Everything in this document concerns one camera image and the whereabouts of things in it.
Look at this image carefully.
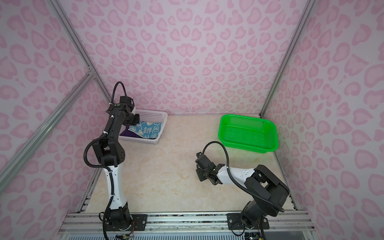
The purple towel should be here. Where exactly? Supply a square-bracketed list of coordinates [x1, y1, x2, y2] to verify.
[120, 126, 142, 139]

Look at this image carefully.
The patterned towel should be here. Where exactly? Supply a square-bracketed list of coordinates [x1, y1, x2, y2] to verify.
[129, 121, 163, 140]

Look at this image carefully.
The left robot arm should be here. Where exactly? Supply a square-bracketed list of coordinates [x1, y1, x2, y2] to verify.
[91, 96, 140, 232]

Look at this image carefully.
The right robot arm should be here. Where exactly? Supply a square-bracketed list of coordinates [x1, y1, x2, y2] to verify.
[196, 153, 290, 230]

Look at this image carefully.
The white plastic basket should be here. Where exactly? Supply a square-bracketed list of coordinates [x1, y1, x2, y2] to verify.
[119, 110, 168, 145]

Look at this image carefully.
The left diagonal aluminium strut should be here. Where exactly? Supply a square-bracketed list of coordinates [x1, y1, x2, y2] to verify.
[1, 71, 94, 193]

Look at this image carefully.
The green plastic basket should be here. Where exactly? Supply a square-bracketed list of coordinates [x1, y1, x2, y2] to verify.
[218, 114, 279, 154]

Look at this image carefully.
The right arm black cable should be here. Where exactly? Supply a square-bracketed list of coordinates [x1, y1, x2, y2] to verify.
[202, 140, 286, 214]

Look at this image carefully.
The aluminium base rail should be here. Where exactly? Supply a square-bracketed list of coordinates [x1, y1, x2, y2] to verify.
[58, 209, 316, 240]

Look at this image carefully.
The left corner aluminium post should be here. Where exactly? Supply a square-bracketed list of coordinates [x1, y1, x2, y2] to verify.
[47, 0, 112, 103]

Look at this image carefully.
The corner aluminium post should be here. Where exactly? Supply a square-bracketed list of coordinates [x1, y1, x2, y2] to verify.
[259, 0, 318, 119]
[47, 0, 112, 103]

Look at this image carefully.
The right corner aluminium post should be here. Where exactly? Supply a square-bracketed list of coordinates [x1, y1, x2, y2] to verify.
[259, 0, 318, 119]

